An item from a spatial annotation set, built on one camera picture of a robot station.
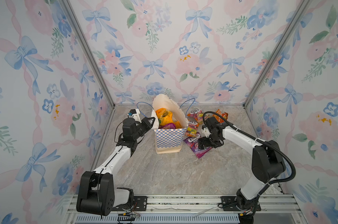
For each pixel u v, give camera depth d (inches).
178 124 38.6
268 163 18.4
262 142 19.4
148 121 30.0
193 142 37.3
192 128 40.0
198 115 42.7
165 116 37.1
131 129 24.7
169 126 35.4
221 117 26.2
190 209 28.8
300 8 27.4
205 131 33.8
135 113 29.4
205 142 31.5
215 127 26.6
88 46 33.2
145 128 28.7
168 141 31.5
